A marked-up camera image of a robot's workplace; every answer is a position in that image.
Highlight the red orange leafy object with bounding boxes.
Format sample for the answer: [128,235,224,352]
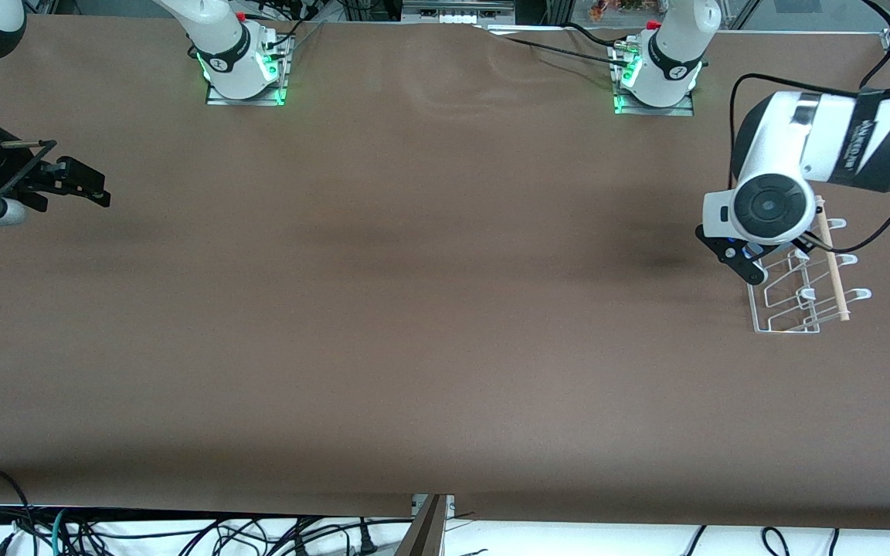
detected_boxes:
[588,0,670,22]

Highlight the white wire rack wooden handle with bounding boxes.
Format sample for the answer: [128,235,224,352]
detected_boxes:
[746,197,873,334]

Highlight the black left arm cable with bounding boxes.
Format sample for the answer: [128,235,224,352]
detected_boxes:
[727,72,890,256]

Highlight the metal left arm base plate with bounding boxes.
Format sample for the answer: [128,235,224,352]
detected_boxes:
[613,42,695,117]

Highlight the black cable on table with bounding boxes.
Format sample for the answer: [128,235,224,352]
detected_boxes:
[484,23,639,69]

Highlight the aluminium frame with sockets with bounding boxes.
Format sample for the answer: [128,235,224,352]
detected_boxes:
[403,0,515,24]

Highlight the metal table frame bracket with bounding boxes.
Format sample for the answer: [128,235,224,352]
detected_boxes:
[399,494,455,556]

